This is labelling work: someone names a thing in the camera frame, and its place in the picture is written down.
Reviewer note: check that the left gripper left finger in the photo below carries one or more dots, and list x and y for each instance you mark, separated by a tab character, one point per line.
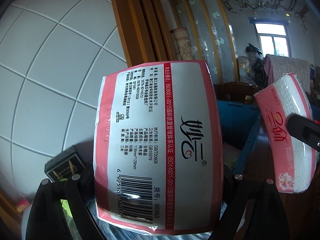
84	221

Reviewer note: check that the pink chip can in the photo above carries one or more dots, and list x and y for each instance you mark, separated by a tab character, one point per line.
22	205

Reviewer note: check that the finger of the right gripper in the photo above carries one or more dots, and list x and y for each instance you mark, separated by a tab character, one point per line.
304	130

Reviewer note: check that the large pink barcode tissue pack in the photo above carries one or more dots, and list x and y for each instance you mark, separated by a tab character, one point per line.
157	156

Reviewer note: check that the blue plastic storage crate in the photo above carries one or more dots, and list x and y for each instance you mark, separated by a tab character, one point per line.
240	125

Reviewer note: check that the black gift box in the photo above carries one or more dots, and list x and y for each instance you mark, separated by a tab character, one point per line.
64	165

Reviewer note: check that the green frog plush toy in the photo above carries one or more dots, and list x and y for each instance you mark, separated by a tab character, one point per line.
66	211

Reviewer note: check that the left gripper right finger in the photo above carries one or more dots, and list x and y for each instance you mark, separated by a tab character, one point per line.
235	196

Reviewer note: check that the rolled patterned carpet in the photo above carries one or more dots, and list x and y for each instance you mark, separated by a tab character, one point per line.
182	43

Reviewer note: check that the wooden chair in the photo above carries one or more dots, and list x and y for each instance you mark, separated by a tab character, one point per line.
236	92

